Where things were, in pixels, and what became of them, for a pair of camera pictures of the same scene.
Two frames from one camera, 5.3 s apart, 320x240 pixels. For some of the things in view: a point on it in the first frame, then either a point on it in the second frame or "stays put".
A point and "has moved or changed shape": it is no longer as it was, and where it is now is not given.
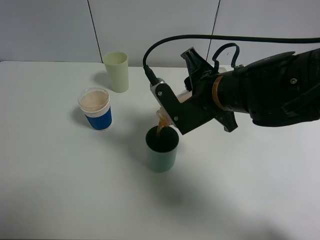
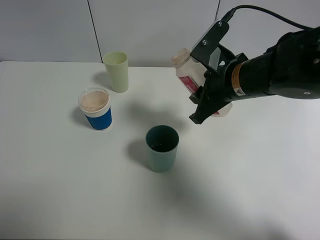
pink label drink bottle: [163, 115] has moved or changed shape
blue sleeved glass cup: [95, 103] stays put
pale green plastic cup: [116, 64] stays put
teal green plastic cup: [161, 144] stays put
